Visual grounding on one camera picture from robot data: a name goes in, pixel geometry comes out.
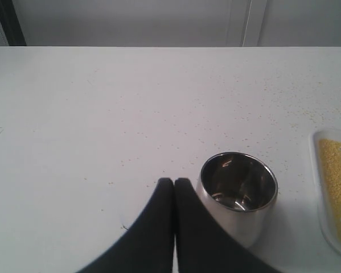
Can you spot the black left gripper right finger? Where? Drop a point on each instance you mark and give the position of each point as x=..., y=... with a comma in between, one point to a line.
x=201, y=244

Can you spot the white cabinet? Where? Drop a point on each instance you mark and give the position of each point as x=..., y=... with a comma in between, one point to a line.
x=171, y=23

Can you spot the stainless steel cup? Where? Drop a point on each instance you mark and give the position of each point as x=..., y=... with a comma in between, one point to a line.
x=240, y=192

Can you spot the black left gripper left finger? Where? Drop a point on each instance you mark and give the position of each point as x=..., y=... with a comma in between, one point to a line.
x=148, y=245

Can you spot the yellow millet grains in tray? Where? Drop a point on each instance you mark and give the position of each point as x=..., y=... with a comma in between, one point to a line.
x=329, y=174

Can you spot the white plastic tray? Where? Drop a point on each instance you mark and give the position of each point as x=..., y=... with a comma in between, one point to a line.
x=313, y=150

